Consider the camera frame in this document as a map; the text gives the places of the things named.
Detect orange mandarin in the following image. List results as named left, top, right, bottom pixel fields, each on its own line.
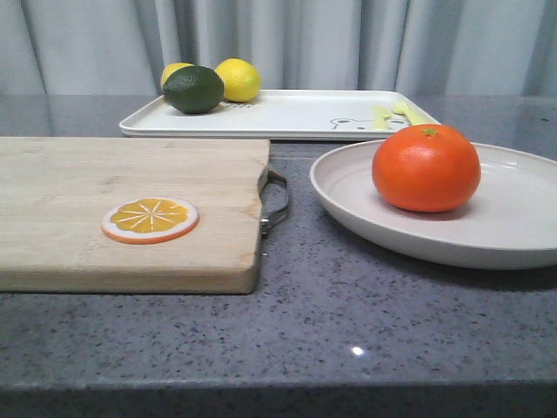
left=372, top=124, right=481, bottom=212

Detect white round plate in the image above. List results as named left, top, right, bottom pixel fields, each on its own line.
left=310, top=140, right=556, bottom=269

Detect white rectangular tray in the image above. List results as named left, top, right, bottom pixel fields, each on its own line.
left=119, top=90, right=437, bottom=141

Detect orange slice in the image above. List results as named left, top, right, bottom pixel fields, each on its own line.
left=101, top=197, right=199, bottom=245

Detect right yellow lemon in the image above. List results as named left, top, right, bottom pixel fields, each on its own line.
left=215, top=57, right=262, bottom=103

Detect yellow lemon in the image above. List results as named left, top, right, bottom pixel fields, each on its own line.
left=160, top=63, right=194, bottom=91
left=215, top=57, right=262, bottom=103

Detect dark green lime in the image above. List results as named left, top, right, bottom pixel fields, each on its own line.
left=163, top=65, right=225, bottom=114

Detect yellow plastic fork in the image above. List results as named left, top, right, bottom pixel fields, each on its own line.
left=392, top=101, right=433, bottom=125

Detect left yellow lemon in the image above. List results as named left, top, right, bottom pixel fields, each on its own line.
left=160, top=63, right=194, bottom=91

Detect wooden cutting board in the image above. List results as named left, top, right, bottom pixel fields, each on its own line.
left=1, top=137, right=270, bottom=293

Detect grey curtain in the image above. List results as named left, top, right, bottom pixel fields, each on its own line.
left=1, top=1, right=556, bottom=97

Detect metal cutting board handle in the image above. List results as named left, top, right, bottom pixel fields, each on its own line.
left=258, top=168, right=291, bottom=257

